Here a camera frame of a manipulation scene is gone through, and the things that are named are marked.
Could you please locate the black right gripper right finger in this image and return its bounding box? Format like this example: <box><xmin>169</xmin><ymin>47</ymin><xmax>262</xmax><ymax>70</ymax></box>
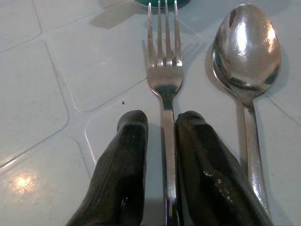
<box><xmin>175</xmin><ymin>111</ymin><xmax>273</xmax><ymax>226</ymax></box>

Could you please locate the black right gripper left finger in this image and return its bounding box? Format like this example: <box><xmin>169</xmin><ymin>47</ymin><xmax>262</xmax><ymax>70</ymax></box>
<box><xmin>65</xmin><ymin>109</ymin><xmax>149</xmax><ymax>226</ymax></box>

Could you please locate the silver metal fork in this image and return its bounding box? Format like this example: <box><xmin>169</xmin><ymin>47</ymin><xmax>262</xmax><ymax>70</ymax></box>
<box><xmin>146</xmin><ymin>0</ymin><xmax>184</xmax><ymax>226</ymax></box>

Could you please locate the silver metal spoon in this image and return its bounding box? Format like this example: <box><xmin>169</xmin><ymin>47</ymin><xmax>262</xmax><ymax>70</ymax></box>
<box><xmin>211</xmin><ymin>3</ymin><xmax>282</xmax><ymax>224</ymax></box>

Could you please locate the teal round dish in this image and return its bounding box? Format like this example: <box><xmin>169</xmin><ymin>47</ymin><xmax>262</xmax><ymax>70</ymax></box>
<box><xmin>134</xmin><ymin>0</ymin><xmax>191</xmax><ymax>9</ymax></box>

